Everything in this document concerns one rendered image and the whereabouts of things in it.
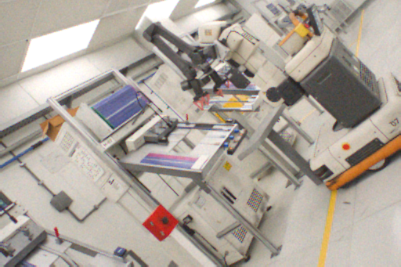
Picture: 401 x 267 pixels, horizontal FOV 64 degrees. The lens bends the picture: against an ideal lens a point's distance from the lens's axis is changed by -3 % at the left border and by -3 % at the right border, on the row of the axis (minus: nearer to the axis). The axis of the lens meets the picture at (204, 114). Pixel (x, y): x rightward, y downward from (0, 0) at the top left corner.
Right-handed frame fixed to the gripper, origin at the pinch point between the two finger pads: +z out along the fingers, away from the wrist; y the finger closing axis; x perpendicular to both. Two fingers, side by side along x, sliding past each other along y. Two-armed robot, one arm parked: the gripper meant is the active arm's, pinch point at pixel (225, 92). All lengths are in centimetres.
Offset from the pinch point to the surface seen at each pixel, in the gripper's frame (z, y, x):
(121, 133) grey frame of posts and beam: -12, 50, -73
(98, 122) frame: -30, 55, -78
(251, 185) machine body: 87, 21, -18
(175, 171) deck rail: 11, 64, -16
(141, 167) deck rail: 4, 68, -43
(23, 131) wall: -32, 61, -253
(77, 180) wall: 41, 71, -214
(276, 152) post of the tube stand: 86, -14, -7
